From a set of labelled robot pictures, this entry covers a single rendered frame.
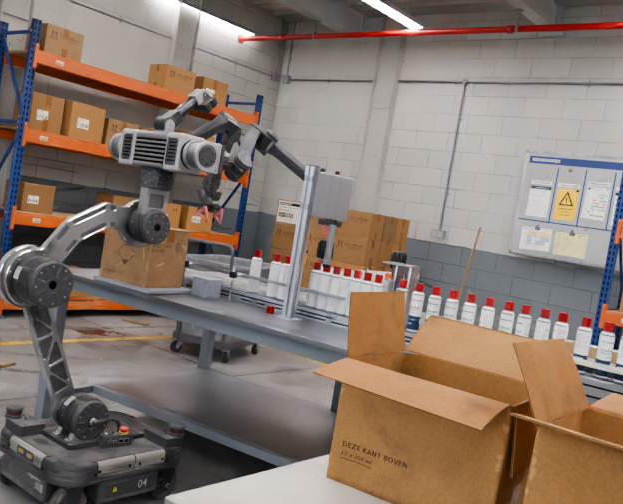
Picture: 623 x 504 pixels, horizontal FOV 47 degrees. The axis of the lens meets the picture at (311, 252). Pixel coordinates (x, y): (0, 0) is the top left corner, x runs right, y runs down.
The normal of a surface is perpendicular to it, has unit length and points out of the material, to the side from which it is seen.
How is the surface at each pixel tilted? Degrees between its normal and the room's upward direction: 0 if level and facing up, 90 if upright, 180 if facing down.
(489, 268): 90
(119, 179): 90
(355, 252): 90
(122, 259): 90
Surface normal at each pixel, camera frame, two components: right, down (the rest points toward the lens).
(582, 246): -0.62, -0.08
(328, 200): 0.39, 0.11
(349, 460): -0.42, -0.04
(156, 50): 0.76, 0.16
